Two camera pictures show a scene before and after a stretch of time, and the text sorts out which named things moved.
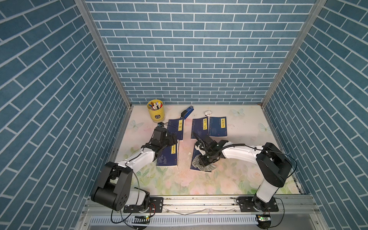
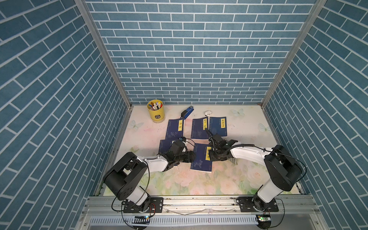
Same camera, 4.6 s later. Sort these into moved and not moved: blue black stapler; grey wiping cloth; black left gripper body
Moved: black left gripper body; grey wiping cloth
Not moved: blue black stapler
